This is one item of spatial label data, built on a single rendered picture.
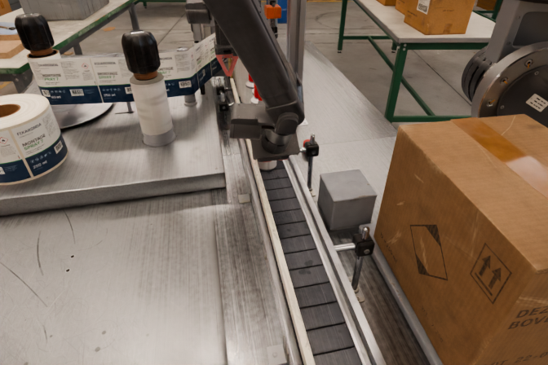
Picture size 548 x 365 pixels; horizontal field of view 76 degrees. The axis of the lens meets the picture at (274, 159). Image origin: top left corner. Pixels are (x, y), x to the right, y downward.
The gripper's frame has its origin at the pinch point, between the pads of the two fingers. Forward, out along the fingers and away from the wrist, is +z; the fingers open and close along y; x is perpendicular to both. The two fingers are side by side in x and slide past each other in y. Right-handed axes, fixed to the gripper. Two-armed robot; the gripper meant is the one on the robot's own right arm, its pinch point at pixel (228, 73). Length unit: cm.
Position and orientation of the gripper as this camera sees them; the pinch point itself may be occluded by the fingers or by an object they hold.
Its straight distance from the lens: 110.3
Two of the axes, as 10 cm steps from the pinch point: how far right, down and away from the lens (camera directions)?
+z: 0.0, 8.3, 5.6
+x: 9.8, -1.1, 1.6
